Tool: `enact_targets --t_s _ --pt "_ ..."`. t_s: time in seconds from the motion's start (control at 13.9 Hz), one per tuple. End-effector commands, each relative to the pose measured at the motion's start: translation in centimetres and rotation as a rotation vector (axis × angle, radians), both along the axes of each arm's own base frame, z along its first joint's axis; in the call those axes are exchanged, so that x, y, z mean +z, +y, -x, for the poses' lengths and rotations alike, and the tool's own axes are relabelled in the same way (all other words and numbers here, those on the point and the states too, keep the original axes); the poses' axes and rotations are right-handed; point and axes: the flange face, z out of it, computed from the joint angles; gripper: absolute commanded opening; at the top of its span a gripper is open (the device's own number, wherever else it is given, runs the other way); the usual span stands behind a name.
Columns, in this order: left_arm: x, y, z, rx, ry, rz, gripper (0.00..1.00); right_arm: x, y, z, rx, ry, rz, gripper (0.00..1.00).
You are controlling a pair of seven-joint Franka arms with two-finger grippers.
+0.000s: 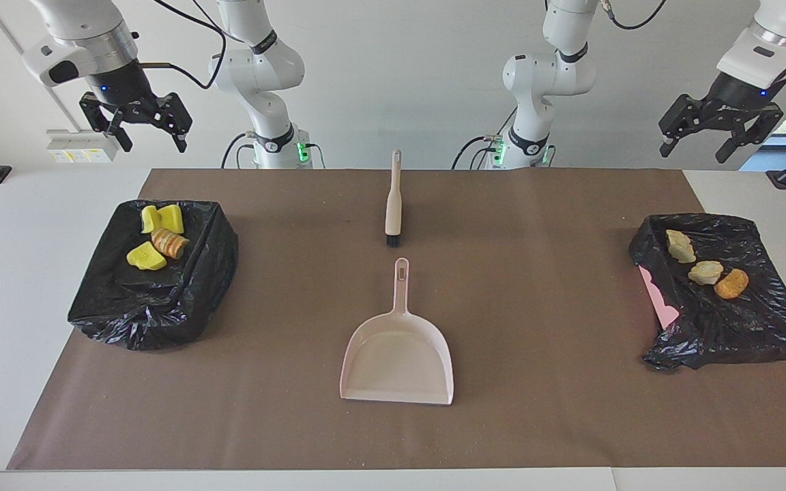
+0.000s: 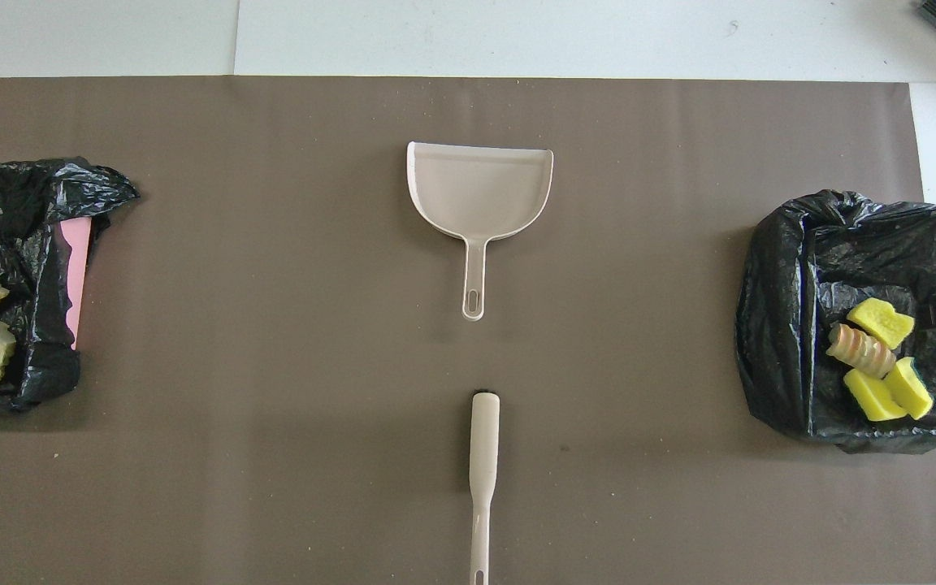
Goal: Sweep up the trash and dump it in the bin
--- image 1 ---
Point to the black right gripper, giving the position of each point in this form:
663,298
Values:
123,85

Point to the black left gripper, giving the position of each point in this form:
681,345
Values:
734,102

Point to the notched yellow sponge piece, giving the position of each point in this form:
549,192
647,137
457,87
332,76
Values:
172,218

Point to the pale yellow toy bread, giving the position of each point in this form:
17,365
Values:
679,245

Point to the beige striped toy bread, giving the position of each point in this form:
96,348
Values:
169,242

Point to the orange striped toy croissant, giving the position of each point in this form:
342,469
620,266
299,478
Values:
705,271

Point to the brown toy bread chunk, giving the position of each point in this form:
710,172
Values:
731,284

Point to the beige hand brush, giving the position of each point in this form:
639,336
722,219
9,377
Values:
393,204

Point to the beige plastic dustpan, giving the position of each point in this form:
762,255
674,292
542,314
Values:
396,361

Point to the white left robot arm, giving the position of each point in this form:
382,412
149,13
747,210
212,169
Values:
550,68

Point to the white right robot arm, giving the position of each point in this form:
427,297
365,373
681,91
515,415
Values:
256,68

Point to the black bag lined trash bin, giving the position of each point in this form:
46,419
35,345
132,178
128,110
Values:
161,300

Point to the pink plastic bin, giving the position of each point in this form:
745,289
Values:
662,303

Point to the left black bag bin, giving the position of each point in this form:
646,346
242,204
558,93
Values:
741,320

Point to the brown table mat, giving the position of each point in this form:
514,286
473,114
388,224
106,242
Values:
229,409

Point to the white wall socket box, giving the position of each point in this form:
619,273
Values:
82,146

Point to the white wall conduit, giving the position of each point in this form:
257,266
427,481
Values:
9,34

